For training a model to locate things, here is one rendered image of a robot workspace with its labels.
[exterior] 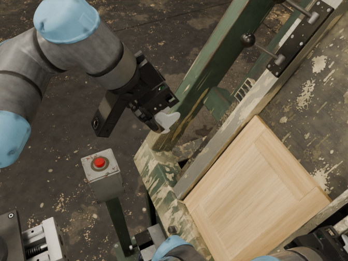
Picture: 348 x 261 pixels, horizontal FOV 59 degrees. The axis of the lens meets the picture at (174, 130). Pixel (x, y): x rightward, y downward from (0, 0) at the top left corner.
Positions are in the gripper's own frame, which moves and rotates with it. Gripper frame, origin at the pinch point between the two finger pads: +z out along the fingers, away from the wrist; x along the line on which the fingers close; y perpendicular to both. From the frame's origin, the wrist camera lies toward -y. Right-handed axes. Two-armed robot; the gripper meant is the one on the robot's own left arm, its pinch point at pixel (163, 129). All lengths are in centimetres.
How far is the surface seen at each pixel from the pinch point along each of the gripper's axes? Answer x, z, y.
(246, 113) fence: 5.0, 23.3, 18.9
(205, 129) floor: 93, 154, 0
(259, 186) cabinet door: -11.9, 31.3, 9.7
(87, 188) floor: 80, 107, -87
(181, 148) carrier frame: 31, 60, -9
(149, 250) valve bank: -3, 48, -35
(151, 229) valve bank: 4, 52, -33
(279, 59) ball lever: 6.3, 13.2, 32.7
